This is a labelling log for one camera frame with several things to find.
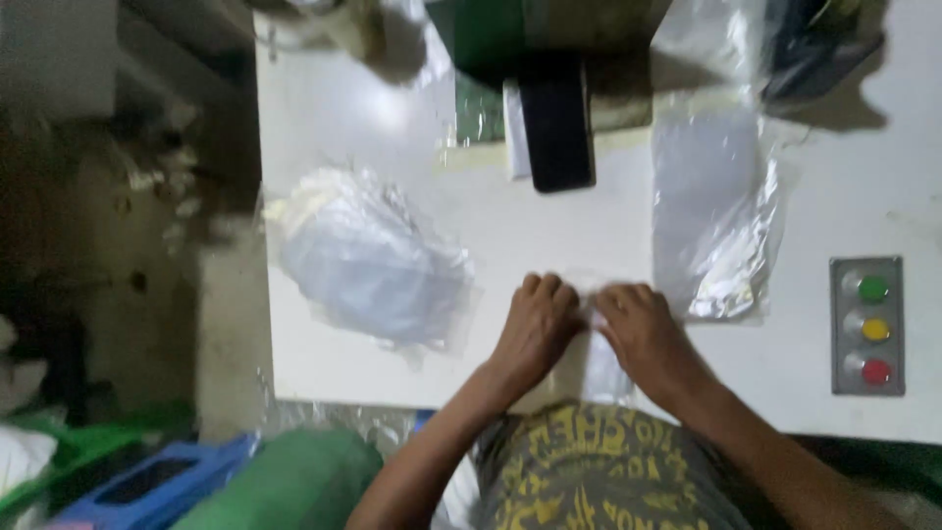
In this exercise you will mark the green cloth bundle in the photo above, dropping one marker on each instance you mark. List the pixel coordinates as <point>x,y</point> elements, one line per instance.
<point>287,486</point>

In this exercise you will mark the person's left fingers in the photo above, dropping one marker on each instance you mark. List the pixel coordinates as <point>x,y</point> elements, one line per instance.
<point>552,288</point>

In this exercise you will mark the green sealing machine body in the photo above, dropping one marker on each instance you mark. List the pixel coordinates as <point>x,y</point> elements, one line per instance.
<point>515,37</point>

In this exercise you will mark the stack of clear plastic bags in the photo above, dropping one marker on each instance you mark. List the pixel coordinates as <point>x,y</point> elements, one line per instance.
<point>714,206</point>

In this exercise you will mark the grey control button panel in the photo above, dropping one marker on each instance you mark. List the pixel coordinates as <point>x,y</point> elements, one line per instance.
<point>868,325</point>

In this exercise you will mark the red push button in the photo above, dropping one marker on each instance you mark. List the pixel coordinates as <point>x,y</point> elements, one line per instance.
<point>876,372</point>

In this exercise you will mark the person's right hand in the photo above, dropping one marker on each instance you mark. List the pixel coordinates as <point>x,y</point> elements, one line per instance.
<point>644,335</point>

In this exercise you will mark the blue plastic stool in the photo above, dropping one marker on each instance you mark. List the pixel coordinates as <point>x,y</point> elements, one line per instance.
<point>147,486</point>

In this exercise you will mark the person's left hand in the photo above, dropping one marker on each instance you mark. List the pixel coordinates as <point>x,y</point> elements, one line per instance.
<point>536,327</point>

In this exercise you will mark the yellow push button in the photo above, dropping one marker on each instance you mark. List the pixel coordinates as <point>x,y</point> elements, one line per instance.
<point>876,329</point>

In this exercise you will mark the clear bag of white items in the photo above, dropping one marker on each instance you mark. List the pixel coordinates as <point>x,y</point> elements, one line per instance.
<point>372,261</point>

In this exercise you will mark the green plastic crate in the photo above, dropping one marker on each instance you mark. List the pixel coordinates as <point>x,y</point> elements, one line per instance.
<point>73,449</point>

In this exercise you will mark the crumpled clear plastic sheet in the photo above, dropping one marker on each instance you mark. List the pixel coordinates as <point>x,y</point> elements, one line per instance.
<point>331,423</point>

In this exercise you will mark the grey shirt with yellow print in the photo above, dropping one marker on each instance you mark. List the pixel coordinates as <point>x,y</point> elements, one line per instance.
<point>596,471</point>

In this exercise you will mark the small clear plastic bag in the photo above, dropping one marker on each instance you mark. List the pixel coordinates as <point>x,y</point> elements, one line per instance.
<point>602,361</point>

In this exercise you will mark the dark blue object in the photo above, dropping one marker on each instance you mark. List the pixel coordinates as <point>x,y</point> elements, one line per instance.
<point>817,51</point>

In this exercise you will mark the person's right fingers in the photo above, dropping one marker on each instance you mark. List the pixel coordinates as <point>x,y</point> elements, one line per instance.
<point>622,298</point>

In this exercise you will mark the green push button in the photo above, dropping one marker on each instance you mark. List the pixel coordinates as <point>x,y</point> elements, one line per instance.
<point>873,289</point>

